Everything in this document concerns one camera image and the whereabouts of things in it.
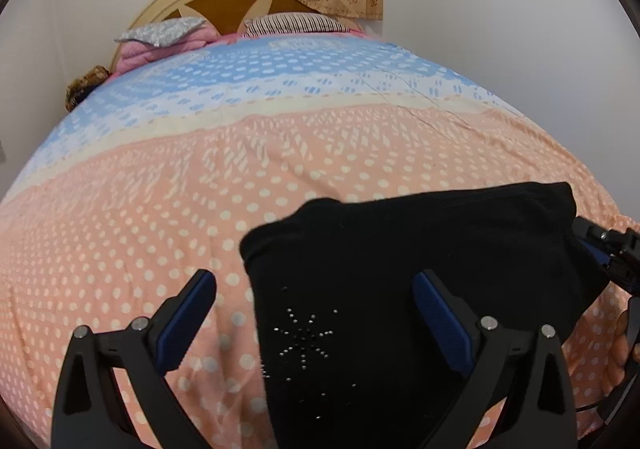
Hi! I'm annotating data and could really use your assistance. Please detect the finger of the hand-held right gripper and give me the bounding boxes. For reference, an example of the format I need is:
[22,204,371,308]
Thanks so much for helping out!
[570,215,626,275]

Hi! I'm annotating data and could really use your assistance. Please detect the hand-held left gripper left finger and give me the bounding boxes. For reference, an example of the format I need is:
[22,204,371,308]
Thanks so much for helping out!
[50,269,218,449]

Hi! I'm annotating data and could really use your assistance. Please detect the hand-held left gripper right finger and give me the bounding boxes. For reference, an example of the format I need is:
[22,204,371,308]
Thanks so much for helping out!
[412,270,578,449]

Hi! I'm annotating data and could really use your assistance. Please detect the black pants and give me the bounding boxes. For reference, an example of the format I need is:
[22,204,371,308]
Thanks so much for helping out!
[239,182,608,449]

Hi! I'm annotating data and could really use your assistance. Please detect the person's right hand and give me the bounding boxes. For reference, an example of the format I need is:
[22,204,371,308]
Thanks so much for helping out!
[611,309,633,371]

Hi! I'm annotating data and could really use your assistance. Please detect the polka dot bed blanket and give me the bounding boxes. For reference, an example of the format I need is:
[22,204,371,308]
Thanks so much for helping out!
[0,32,640,449]

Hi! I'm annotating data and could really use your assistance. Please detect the folded pink blanket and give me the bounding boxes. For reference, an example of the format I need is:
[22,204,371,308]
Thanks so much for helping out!
[116,26,221,75]

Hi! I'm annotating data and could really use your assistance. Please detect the grey floral pillow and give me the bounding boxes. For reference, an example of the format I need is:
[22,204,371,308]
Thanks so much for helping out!
[114,16,207,47]

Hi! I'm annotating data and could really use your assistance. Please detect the striped pillow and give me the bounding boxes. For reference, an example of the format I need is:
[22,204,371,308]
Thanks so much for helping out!
[241,13,351,37]

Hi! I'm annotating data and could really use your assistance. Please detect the cream and wood headboard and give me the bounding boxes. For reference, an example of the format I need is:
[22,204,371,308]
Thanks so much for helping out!
[109,0,321,75]

